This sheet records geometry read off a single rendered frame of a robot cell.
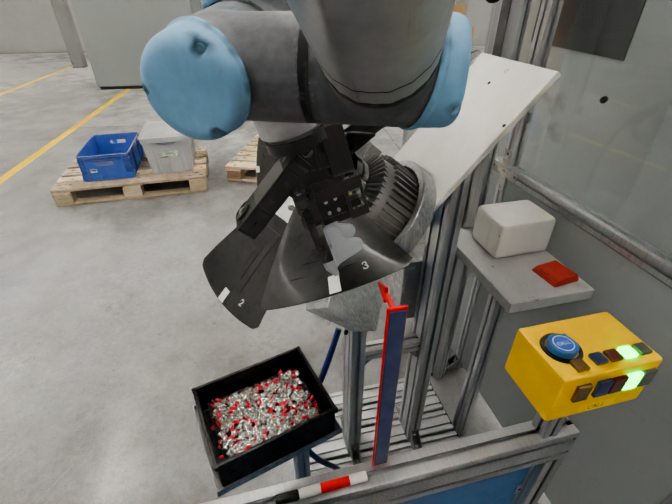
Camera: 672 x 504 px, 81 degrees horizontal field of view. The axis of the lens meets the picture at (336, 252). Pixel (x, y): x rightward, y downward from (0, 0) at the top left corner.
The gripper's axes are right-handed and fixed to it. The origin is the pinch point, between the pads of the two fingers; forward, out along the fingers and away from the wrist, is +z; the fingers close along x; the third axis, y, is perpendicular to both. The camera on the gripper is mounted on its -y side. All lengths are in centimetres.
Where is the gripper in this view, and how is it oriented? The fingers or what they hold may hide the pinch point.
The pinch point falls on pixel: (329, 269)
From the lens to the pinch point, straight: 55.4
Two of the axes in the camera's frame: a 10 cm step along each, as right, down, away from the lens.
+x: -2.4, -5.5, 8.0
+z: 2.8, 7.5, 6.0
